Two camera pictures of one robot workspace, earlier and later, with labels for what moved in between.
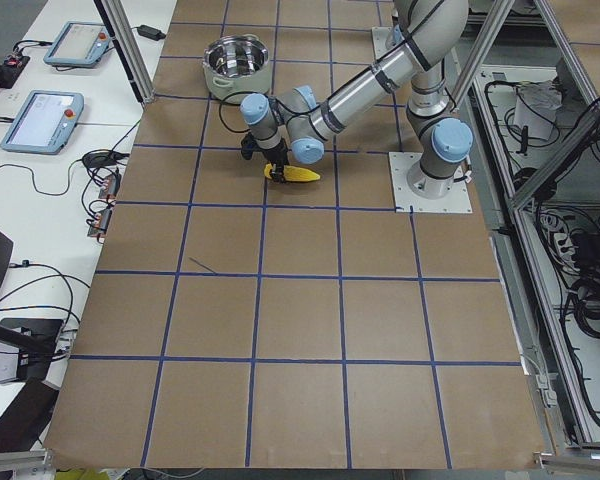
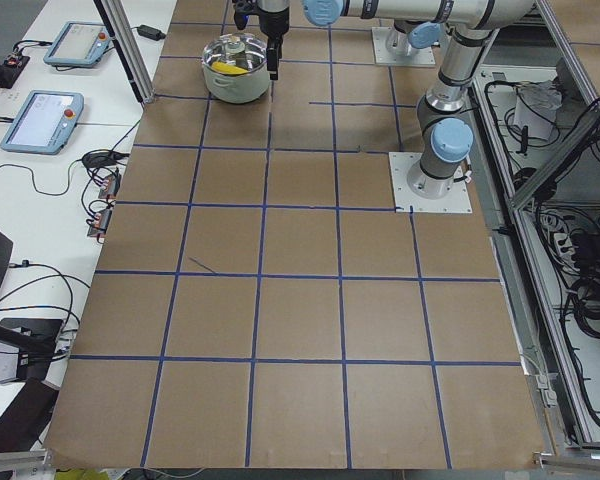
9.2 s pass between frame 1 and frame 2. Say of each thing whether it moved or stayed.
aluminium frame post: stayed
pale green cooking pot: stayed
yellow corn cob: moved
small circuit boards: stayed
